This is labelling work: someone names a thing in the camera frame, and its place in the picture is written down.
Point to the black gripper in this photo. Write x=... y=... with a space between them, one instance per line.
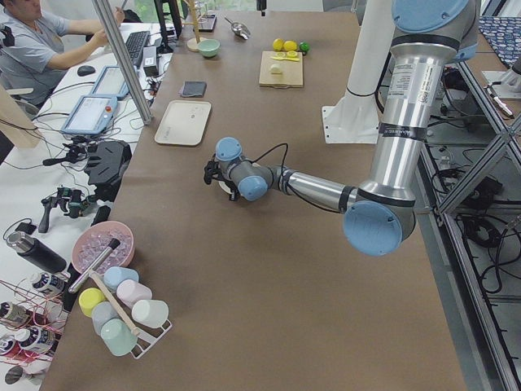
x=232 y=191

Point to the cream round plate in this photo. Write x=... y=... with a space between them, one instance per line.
x=226 y=189

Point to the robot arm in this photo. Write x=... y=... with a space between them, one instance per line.
x=378 y=214

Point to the cream rabbit tray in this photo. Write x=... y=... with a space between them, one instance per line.
x=183 y=123

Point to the grey folded cloth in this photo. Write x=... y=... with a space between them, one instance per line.
x=193 y=89

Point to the black stand device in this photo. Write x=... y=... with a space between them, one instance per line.
x=106 y=164

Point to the wooden cutting board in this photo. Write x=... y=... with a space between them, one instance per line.
x=292 y=76

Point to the pink cup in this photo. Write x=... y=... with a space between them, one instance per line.
x=130 y=292

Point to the yellow plastic knife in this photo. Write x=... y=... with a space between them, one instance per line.
x=292 y=59

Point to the white cup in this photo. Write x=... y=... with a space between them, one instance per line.
x=151 y=313

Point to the blue cup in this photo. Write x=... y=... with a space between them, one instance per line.
x=115 y=275

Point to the pink bowl of ice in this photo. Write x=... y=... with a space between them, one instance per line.
x=93 y=241

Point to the mint green bowl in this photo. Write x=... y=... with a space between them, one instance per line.
x=209 y=48

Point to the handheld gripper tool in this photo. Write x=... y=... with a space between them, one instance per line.
x=69 y=200

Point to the wooden mug tree stand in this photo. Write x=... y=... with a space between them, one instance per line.
x=192 y=23

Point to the whole yellow lemon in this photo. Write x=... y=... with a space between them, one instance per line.
x=290 y=46
x=278 y=44

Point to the near teach pendant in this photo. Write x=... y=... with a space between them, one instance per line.
x=91 y=115

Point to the teach pendant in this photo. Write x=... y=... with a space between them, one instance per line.
x=111 y=82
x=91 y=115

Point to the wooden stick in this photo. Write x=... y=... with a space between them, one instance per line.
x=123 y=315

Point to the far teach pendant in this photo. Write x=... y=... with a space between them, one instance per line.
x=111 y=82

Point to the white cup rack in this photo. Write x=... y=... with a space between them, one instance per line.
x=146 y=340

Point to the metal scoop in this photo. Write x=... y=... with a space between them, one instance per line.
x=239 y=29

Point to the grey cup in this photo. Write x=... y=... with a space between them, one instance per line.
x=101 y=314

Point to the yellow cup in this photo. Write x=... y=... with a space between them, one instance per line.
x=89 y=299

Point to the black keyboard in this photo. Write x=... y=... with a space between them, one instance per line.
x=135 y=44

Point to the mint green cup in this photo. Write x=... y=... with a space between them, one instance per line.
x=117 y=337

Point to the black computer mouse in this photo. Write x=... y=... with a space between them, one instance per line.
x=85 y=70

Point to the black thermos bottle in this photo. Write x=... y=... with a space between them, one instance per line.
x=36 y=252

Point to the seated person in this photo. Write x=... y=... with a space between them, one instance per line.
x=46 y=47

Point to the metal ice scoop handle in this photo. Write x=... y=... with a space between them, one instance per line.
x=99 y=260

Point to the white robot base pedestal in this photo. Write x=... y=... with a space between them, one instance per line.
x=355 y=118

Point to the aluminium frame post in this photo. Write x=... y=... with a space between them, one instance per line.
x=108 y=21

